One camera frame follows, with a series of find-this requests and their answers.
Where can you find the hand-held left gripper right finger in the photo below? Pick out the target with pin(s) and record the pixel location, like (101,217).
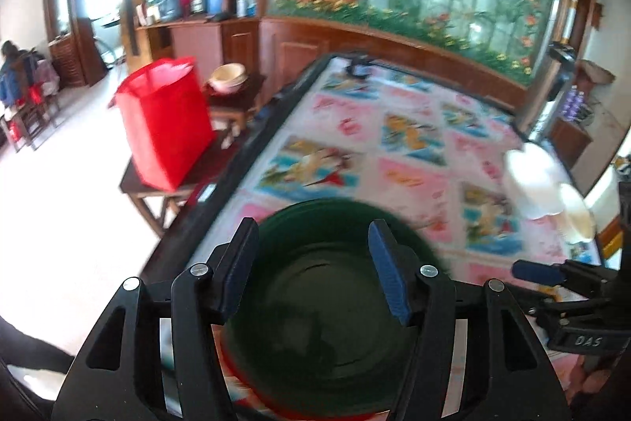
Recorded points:
(389,273)

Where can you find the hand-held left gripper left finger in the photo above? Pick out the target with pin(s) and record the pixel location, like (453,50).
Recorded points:
(236,273)

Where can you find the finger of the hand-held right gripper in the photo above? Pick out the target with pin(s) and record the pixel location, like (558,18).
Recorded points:
(540,272)

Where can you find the green plastic bowl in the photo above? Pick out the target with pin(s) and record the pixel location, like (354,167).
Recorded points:
(320,327)

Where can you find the stack of red plates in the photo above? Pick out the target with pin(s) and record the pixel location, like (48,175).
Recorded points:
(335,417)

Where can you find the cream bowls on stool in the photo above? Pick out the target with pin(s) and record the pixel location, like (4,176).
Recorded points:
(227,78)

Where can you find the cream ribbed plastic bowl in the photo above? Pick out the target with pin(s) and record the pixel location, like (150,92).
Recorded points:
(579,214)

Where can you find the white foam bowl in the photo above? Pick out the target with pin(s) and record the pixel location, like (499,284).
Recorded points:
(535,184)

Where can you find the wooden bench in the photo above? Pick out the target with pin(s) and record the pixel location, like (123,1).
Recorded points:
(148,199)

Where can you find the printed floral tablecloth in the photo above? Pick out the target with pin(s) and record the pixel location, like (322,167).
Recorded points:
(419,145)

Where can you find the wooden side cabinet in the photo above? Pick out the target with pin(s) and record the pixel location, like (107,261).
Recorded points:
(569,142)

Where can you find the red bag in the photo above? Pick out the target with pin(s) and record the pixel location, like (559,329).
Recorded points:
(162,130)

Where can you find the stainless steel thermos jug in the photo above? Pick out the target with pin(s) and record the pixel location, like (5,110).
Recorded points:
(552,105)

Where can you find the wooden stool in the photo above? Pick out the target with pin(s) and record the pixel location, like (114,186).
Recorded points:
(234,105)

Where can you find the small black device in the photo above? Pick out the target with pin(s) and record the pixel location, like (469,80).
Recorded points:
(359,68)

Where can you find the wooden chair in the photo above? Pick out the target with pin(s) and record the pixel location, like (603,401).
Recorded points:
(34,115)

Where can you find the white bottle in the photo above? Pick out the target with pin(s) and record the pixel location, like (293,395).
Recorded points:
(241,4)

